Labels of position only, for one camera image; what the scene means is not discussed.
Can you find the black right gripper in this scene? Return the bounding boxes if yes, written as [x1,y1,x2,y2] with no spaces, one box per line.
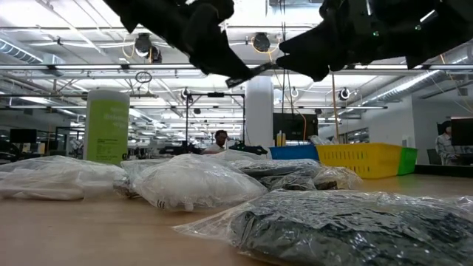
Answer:
[276,0,411,82]

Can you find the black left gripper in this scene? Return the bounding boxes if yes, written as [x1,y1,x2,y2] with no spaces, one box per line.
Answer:
[102,0,255,80]

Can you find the clear bag of toothbrushes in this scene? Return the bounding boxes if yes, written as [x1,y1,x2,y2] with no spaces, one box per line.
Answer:
[309,134,336,146]

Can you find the clear bag of white cotton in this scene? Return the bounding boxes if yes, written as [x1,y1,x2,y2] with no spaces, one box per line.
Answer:
[0,154,127,202]
[129,153,270,213]
[205,149,268,162]

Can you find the white square pillar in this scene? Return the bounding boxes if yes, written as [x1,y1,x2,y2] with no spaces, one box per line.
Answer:
[245,76,275,151]

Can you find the person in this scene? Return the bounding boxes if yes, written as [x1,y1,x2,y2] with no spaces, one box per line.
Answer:
[435,120,463,166]
[201,129,233,155]

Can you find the blue plastic basket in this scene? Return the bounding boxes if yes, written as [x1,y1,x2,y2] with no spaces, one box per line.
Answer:
[269,144,320,162]

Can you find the yellow plastic basket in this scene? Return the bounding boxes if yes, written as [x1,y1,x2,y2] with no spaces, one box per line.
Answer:
[316,143,404,180]

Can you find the green label wipes canister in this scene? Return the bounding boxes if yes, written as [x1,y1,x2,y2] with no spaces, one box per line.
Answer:
[83,89,131,166]

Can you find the green plastic basket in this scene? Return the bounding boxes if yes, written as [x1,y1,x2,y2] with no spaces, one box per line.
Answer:
[397,146,419,177]

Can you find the black computer monitor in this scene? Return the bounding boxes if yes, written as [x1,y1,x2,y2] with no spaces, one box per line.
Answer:
[450,117,473,147]
[9,129,38,145]

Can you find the black robot station frame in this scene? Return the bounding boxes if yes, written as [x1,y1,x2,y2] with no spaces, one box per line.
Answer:
[184,92,247,153]

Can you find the silver ventilation duct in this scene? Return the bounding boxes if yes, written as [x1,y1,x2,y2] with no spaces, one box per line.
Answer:
[361,46,473,107]

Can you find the black aluminium table frame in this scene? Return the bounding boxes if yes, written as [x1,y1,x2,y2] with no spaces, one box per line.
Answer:
[413,164,473,178]

